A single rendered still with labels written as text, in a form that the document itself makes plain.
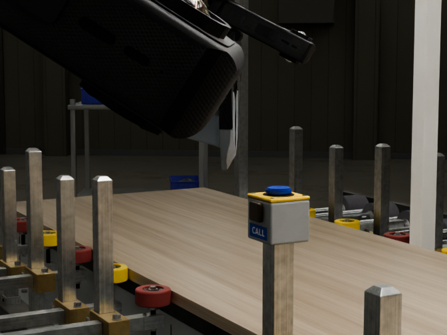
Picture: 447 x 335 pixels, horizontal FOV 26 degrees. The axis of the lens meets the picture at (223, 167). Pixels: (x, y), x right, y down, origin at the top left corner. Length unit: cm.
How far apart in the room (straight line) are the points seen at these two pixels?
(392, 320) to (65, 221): 125
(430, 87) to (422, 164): 21
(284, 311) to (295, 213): 15
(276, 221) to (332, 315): 60
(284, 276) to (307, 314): 53
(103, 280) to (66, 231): 26
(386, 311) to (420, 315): 77
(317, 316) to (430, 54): 94
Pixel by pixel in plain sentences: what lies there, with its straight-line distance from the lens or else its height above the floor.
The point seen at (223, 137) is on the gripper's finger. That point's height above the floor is 134.
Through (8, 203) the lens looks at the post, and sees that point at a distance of 285.
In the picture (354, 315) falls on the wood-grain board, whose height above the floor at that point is 90.
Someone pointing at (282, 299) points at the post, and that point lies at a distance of 149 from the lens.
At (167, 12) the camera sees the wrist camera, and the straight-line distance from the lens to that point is 24.
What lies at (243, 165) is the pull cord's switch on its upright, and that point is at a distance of 379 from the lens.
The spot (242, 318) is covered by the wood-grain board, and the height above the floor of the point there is 90.
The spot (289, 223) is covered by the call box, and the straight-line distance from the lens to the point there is 145.
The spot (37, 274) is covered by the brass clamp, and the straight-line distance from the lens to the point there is 257.
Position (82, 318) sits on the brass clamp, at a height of 80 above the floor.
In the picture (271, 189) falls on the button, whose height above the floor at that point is 123.
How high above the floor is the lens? 144
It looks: 7 degrees down
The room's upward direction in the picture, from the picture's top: straight up
